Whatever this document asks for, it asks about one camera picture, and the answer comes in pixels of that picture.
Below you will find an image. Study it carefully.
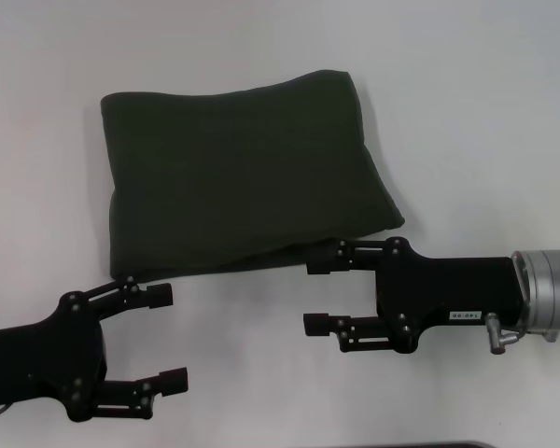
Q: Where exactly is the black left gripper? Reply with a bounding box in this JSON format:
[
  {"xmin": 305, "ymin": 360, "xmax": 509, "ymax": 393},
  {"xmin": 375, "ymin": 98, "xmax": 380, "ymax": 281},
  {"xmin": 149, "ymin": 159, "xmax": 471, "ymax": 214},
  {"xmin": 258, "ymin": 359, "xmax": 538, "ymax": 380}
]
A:
[{"xmin": 0, "ymin": 273, "xmax": 190, "ymax": 424}]

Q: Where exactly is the dark green FREE t-shirt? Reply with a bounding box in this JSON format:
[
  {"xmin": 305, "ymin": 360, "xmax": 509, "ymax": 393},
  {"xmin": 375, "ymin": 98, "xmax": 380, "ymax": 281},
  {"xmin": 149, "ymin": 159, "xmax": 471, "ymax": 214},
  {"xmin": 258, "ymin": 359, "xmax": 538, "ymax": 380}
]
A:
[{"xmin": 99, "ymin": 68, "xmax": 407, "ymax": 282}]

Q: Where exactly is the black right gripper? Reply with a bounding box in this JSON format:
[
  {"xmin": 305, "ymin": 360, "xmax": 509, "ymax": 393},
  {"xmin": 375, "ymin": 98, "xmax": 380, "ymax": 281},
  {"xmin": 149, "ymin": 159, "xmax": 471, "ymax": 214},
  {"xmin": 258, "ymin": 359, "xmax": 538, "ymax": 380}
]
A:
[{"xmin": 301, "ymin": 235, "xmax": 529, "ymax": 355}]

